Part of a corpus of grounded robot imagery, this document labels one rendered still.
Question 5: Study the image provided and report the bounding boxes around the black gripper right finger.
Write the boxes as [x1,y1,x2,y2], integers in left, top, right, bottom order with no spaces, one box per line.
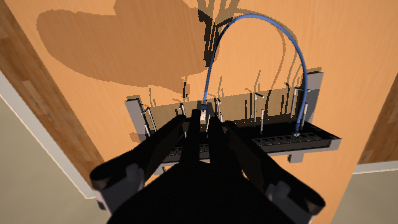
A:
[205,102,326,224]

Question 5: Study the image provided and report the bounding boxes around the blue patch cord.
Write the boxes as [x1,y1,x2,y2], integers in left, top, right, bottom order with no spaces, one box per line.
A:
[203,14,308,128]

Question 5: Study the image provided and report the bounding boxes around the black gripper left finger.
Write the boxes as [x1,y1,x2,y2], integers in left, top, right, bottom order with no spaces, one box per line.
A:
[90,101,202,220]

